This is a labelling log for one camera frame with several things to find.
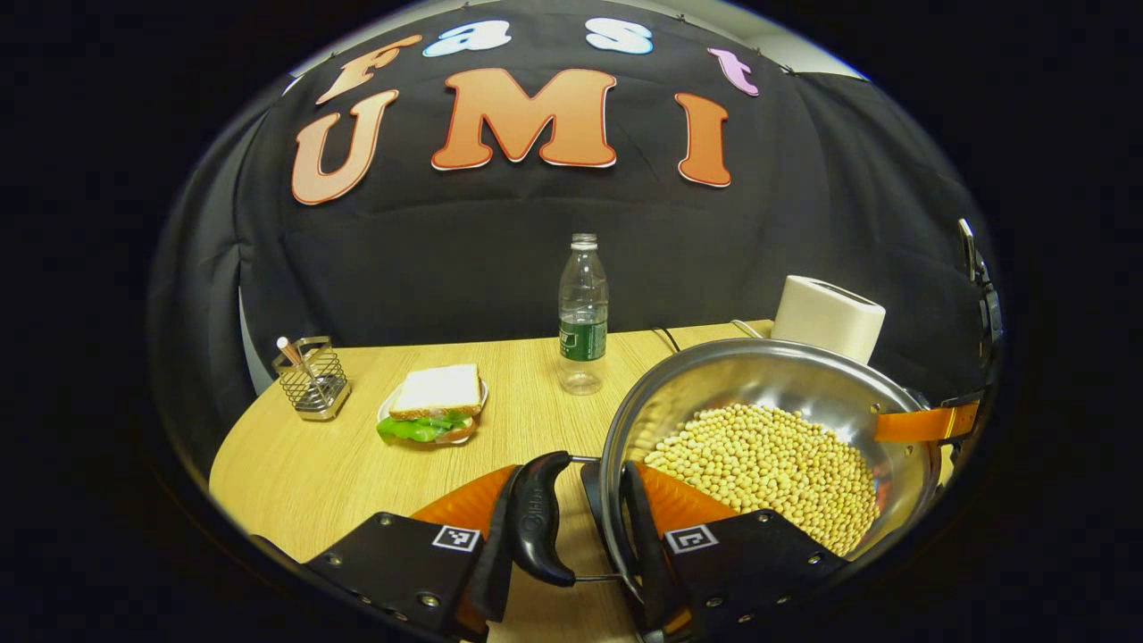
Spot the striped straw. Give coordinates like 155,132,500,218
275,336,315,387

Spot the small white plate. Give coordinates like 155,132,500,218
376,380,490,447

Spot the metal wire utensil holder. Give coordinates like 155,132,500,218
271,336,353,422

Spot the pile of yellow soybeans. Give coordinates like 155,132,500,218
643,403,881,557

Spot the stainless steel pot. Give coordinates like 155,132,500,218
507,338,945,610

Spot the clear plastic water bottle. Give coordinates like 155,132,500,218
557,233,611,397

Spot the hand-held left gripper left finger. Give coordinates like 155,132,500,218
304,464,524,642

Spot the sandwich with lettuce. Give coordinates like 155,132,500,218
376,363,484,445

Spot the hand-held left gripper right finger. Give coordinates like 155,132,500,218
619,460,851,641

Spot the white toaster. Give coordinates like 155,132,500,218
771,275,888,366

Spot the black backdrop cloth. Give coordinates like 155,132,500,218
147,0,992,474

